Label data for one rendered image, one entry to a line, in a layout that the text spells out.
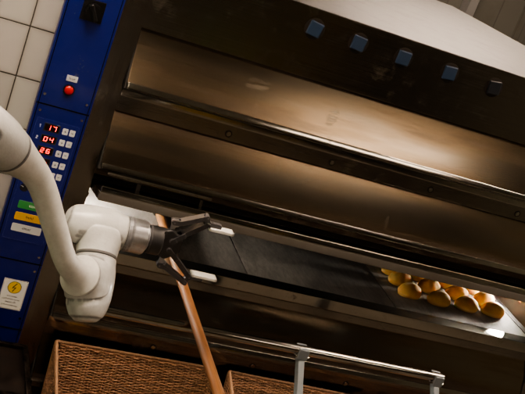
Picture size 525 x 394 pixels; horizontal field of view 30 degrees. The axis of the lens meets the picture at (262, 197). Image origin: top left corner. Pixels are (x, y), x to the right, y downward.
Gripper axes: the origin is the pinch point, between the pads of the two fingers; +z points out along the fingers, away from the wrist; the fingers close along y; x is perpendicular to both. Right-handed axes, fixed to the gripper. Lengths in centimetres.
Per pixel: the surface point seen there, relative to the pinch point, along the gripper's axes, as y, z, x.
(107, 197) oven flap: 7.4, -24.4, -40.5
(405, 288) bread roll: 27, 99, -72
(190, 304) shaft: 27.8, 5.5, -24.3
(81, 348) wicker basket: 64, -15, -51
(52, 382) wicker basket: 70, -23, -37
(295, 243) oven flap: 8, 37, -40
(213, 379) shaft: 28.2, 5.1, 14.5
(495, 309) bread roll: 27, 139, -71
